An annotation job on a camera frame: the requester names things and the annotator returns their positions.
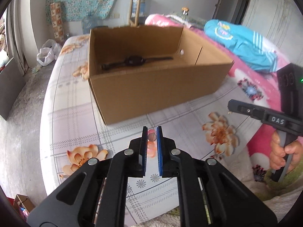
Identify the person's right hand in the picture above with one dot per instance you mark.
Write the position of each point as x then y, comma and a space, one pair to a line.
275, 153

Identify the mushroom figurine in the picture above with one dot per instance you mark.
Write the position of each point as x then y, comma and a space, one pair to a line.
185, 10

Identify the grey curtain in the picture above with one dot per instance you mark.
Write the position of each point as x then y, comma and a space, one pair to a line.
19, 35

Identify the brown cardboard box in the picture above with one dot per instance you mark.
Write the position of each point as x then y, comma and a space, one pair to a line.
153, 89

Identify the white plastic bag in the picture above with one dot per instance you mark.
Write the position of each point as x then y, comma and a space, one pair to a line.
48, 53

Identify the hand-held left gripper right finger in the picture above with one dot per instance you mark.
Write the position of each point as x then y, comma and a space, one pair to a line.
159, 156

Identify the wall socket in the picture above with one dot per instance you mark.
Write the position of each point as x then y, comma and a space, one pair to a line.
115, 15

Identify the orange patterned roll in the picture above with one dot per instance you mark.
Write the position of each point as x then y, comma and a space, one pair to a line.
57, 23

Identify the clear water jug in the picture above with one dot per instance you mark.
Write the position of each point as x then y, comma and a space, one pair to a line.
90, 24

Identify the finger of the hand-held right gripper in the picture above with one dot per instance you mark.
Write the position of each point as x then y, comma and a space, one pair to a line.
246, 110

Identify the pink floral blanket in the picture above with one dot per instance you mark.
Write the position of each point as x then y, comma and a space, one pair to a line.
260, 85

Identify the black round watch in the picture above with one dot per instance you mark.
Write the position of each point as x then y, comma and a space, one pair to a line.
133, 60

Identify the white wardrobe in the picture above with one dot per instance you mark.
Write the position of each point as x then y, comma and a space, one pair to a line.
272, 16

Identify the brown door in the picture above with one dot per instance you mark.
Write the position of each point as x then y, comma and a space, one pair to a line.
233, 2

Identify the small cardboard box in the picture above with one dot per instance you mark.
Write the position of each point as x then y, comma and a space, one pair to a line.
23, 205

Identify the wooden chair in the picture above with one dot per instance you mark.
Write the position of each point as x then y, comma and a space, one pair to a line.
136, 9

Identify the green lace-trimmed pillow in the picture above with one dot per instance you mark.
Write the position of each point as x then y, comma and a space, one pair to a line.
189, 20

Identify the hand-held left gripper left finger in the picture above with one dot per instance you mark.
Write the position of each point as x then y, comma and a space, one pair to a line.
144, 156

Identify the teal floral wall cloth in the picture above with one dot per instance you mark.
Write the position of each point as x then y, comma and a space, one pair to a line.
82, 0

